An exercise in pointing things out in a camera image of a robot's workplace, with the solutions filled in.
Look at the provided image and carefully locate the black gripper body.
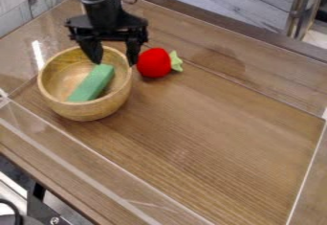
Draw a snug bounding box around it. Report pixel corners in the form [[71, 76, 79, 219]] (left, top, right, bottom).
[[64, 0, 151, 45]]

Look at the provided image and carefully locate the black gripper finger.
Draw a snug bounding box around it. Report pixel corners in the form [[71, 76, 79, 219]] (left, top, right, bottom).
[[78, 39, 104, 64], [127, 40, 142, 66]]

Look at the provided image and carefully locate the green rectangular block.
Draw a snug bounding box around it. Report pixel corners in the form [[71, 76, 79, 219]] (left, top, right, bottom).
[[68, 64, 115, 102]]

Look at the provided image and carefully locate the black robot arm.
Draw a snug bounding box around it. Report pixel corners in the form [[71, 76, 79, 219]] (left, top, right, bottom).
[[66, 0, 148, 66]]

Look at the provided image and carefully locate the wooden brown bowl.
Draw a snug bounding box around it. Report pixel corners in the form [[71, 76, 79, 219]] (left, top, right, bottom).
[[38, 46, 134, 122]]

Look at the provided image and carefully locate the red plush strawberry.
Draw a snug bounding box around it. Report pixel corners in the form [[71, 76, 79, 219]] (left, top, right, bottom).
[[136, 48, 183, 79]]

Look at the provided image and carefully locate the metal table leg background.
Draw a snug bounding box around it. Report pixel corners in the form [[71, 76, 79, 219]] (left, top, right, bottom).
[[284, 0, 322, 40]]

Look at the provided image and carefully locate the black table clamp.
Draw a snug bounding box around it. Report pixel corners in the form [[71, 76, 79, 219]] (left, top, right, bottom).
[[27, 183, 72, 225]]

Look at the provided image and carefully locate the black cable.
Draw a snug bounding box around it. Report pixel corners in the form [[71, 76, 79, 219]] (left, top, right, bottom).
[[0, 198, 24, 225]]

